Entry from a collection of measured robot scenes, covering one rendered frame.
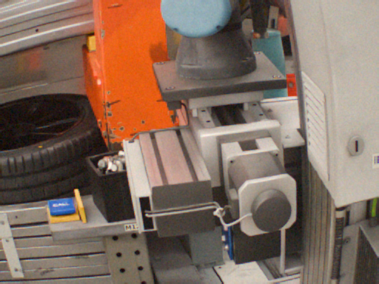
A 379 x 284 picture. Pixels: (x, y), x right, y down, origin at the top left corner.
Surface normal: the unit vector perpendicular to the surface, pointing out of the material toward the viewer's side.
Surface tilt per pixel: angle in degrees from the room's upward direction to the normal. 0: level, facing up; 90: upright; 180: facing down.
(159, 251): 0
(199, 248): 90
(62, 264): 90
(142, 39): 90
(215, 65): 72
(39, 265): 90
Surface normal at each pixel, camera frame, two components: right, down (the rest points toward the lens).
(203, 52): -0.31, 0.04
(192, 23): -0.12, 0.44
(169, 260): -0.10, -0.94
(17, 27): 0.22, 0.30
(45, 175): 0.46, 0.25
